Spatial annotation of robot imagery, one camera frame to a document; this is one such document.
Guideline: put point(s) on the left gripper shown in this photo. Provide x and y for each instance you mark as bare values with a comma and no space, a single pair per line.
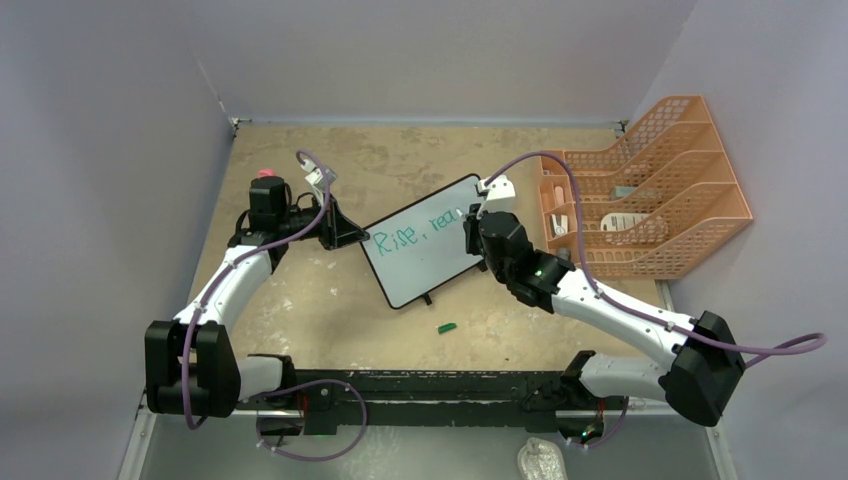
336,230

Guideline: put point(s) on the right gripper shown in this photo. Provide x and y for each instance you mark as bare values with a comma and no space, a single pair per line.
472,229

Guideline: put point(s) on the small whiteboard black frame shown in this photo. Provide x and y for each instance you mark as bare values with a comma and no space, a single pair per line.
422,246

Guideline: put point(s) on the green marker cap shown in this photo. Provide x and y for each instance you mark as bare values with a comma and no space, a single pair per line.
442,329

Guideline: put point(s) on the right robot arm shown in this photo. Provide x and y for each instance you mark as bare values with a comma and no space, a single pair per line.
684,363

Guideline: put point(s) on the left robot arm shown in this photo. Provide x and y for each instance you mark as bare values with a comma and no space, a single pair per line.
190,365

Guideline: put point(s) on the white stapler in organizer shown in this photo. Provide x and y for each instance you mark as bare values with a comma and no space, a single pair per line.
559,225

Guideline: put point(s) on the white label card in organizer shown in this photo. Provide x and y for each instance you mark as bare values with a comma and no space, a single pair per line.
622,221

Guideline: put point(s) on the orange plastic file organizer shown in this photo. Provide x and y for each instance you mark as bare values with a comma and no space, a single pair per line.
671,165

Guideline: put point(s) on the clear plastic bag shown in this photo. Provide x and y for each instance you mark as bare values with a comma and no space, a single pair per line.
540,459

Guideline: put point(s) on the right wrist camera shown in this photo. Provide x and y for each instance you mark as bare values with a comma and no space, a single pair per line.
498,189

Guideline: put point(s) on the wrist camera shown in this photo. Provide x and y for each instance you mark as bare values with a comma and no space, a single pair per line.
318,180
498,189

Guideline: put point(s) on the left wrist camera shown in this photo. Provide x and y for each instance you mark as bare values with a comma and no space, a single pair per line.
318,180

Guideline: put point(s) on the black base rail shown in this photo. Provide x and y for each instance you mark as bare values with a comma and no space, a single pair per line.
536,401

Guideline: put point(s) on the aluminium frame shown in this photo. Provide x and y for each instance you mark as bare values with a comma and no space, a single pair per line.
644,439

